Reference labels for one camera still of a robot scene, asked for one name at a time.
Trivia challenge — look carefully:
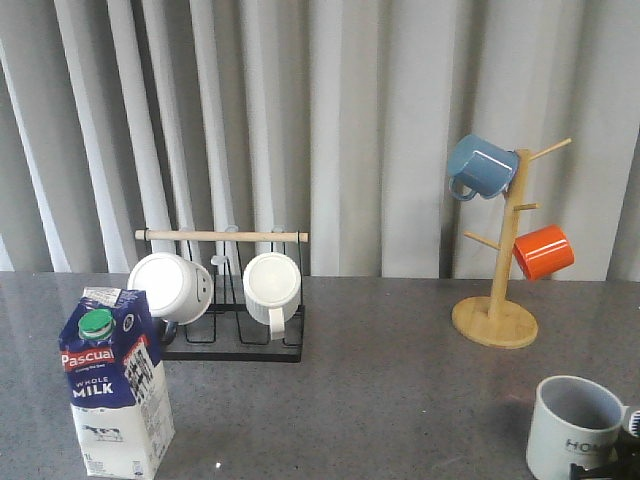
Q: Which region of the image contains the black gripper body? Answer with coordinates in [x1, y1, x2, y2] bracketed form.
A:
[570, 407, 639, 480]

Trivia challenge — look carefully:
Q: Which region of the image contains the white HOME mug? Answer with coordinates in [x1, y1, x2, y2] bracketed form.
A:
[526, 375, 624, 479]

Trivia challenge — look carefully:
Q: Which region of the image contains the blue white milk carton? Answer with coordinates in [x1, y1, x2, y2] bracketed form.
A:
[59, 287, 175, 479]

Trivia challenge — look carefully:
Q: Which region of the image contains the wooden mug tree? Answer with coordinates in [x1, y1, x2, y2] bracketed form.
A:
[451, 138, 572, 349]

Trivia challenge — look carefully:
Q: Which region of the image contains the orange enamel mug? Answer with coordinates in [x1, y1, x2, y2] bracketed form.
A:
[513, 224, 575, 280]

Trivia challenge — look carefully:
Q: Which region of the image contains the blue enamel mug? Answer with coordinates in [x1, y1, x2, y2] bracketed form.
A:
[447, 134, 520, 201]

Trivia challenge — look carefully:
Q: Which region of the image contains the white ribbed mug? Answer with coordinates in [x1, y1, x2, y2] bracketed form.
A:
[243, 252, 302, 340]

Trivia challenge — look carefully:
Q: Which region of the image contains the grey pleated curtain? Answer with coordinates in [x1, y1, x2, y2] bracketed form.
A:
[1, 1, 639, 281]

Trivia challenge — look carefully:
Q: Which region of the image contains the white smiley face mug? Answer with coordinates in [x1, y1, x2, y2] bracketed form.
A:
[127, 252, 213, 325]

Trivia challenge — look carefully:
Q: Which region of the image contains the black wire mug rack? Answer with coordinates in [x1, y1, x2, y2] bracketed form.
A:
[135, 227, 309, 363]

